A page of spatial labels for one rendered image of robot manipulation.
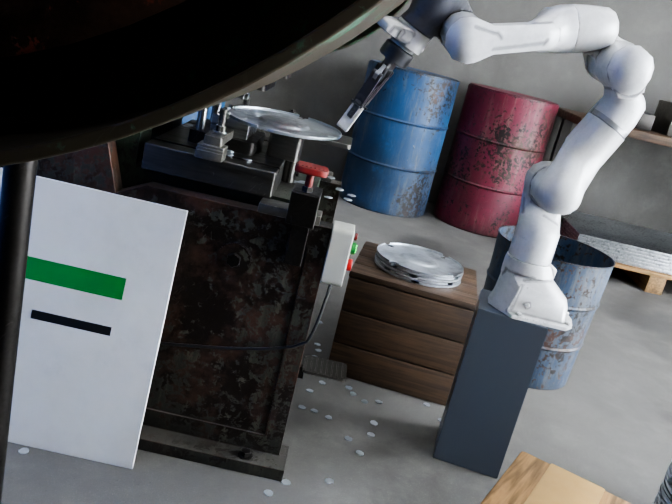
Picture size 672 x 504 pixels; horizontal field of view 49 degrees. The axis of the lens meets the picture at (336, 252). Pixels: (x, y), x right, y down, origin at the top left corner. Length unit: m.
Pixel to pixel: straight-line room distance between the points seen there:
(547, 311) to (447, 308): 0.41
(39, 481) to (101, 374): 0.25
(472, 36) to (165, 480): 1.19
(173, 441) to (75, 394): 0.26
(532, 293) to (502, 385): 0.26
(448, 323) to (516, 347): 0.38
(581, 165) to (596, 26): 0.32
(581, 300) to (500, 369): 0.73
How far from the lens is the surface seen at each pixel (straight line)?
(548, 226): 1.92
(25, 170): 1.06
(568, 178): 1.82
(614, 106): 1.89
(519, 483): 1.46
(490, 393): 1.99
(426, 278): 2.27
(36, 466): 1.79
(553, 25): 1.76
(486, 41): 1.68
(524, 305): 1.93
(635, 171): 5.53
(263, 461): 1.83
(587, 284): 2.61
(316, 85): 5.16
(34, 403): 1.81
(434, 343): 2.29
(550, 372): 2.71
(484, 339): 1.94
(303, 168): 1.50
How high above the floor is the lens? 1.05
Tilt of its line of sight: 17 degrees down
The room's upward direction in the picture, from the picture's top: 13 degrees clockwise
